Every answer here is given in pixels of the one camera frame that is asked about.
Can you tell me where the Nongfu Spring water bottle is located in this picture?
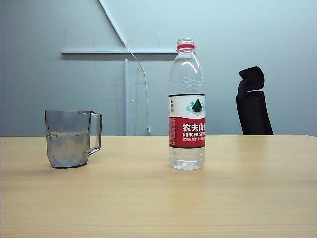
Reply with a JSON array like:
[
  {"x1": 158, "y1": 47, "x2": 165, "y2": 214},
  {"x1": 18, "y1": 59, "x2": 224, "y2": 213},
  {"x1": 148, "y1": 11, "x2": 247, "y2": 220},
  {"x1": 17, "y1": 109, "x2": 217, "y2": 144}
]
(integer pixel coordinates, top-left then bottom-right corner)
[{"x1": 168, "y1": 37, "x2": 206, "y2": 171}]

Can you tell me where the clear grey plastic mug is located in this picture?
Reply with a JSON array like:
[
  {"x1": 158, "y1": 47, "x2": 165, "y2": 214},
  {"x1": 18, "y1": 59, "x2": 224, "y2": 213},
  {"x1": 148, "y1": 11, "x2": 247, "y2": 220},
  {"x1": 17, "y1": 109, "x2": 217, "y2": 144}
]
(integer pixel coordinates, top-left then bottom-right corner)
[{"x1": 44, "y1": 109, "x2": 103, "y2": 170}]

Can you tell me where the black mesh office chair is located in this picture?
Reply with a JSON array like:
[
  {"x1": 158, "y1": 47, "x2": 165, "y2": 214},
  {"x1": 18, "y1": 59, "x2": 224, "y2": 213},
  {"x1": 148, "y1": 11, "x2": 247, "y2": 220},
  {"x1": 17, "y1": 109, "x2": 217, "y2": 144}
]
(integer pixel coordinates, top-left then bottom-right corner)
[{"x1": 235, "y1": 66, "x2": 274, "y2": 136}]

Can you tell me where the white wall cable conduit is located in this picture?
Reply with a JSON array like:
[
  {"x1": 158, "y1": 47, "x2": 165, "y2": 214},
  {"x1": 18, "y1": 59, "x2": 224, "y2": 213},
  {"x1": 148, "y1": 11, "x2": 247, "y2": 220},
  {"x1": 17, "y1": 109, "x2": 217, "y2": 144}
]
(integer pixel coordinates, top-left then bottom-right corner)
[
  {"x1": 124, "y1": 59, "x2": 129, "y2": 136},
  {"x1": 98, "y1": 0, "x2": 127, "y2": 45},
  {"x1": 61, "y1": 50, "x2": 178, "y2": 55}
]

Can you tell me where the white hanging cable with plug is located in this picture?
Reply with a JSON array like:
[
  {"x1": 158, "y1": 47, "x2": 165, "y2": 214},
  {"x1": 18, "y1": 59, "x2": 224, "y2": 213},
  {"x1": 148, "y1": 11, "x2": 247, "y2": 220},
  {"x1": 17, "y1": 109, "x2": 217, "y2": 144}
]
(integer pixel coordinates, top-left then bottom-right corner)
[{"x1": 125, "y1": 41, "x2": 151, "y2": 136}]

